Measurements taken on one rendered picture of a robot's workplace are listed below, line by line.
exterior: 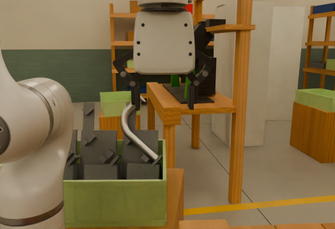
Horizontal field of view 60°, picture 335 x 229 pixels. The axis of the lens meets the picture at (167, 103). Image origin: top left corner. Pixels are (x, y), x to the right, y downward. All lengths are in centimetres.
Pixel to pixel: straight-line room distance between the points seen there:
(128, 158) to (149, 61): 82
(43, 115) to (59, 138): 11
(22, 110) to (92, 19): 665
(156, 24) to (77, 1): 672
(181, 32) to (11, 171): 39
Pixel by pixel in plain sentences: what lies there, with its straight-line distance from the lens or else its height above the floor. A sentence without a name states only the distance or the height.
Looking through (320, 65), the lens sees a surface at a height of 91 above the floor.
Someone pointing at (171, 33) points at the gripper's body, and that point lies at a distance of 47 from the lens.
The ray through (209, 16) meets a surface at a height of 196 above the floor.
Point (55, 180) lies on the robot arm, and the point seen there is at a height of 116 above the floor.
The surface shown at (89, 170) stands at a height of 91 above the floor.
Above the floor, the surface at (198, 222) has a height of 90.
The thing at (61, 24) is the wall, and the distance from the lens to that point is 718.
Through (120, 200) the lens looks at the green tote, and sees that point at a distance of 103.
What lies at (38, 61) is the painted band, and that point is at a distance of 730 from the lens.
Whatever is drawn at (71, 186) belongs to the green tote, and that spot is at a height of 94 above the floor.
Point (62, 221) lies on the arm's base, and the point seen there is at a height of 107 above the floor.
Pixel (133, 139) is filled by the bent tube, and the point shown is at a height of 102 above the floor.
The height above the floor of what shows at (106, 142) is 99.
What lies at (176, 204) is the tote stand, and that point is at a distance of 118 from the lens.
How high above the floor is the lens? 140
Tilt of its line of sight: 12 degrees down
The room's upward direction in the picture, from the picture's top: straight up
